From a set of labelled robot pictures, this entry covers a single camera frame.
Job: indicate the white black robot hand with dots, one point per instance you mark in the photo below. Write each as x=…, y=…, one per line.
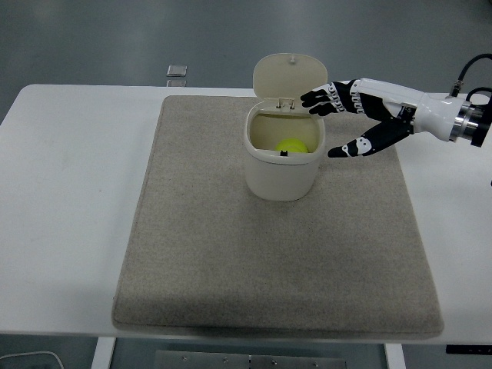
x=430, y=113

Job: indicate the large metal floor plate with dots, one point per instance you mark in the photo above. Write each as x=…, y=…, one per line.
x=177, y=70

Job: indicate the cream plastic bin with lid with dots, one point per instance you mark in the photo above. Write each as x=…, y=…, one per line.
x=282, y=177

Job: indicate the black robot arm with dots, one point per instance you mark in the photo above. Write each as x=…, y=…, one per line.
x=478, y=125

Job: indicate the beige felt mat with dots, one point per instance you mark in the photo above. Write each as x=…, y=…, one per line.
x=230, y=250

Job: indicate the white table leg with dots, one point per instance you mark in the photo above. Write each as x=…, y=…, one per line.
x=103, y=353
x=393, y=357

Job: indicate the yellow-green tennis ball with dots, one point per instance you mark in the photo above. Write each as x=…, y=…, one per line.
x=292, y=145

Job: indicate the grey metal plate with screws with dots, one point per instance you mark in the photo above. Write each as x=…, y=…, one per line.
x=238, y=360

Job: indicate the black table control panel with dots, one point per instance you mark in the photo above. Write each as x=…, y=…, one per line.
x=469, y=349

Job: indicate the small metal floor plate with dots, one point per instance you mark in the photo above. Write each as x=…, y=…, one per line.
x=177, y=82

